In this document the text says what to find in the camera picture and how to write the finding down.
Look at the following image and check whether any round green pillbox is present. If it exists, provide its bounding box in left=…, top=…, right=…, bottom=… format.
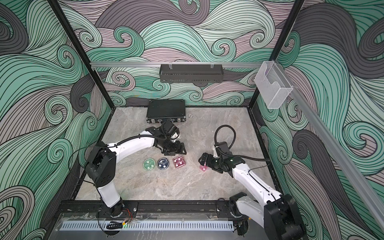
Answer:
left=143, top=158, right=156, bottom=171

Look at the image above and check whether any round dark blue pillbox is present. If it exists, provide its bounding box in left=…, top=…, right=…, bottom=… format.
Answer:
left=157, top=158, right=170, bottom=170

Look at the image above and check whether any aluminium wall rail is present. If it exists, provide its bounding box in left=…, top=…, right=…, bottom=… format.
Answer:
left=90, top=61, right=263, bottom=69

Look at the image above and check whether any light pink square pillbox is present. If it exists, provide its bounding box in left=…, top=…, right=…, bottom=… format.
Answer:
left=200, top=166, right=208, bottom=172

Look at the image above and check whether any black perforated wall tray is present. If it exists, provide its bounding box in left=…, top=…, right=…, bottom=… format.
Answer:
left=159, top=65, right=224, bottom=83

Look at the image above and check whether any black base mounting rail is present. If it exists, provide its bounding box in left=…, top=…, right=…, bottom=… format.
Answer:
left=58, top=199, right=235, bottom=218

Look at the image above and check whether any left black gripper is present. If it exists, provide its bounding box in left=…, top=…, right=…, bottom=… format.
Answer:
left=161, top=138, right=188, bottom=156

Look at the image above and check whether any black hard carrying case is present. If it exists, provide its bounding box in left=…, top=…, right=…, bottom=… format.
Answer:
left=146, top=100, right=186, bottom=124

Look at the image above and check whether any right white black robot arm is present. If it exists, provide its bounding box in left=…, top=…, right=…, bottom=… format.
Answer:
left=199, top=139, right=308, bottom=240

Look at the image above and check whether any clear plastic wall bin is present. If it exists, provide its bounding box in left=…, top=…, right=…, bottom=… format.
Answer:
left=255, top=61, right=293, bottom=110

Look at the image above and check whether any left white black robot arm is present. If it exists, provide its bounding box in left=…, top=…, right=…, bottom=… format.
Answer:
left=84, top=121, right=187, bottom=218

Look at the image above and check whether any dark pink square pillbox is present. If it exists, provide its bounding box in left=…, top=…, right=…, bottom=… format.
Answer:
left=172, top=155, right=186, bottom=169

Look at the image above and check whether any white slotted cable duct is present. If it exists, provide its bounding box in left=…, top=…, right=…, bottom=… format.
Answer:
left=59, top=220, right=235, bottom=232

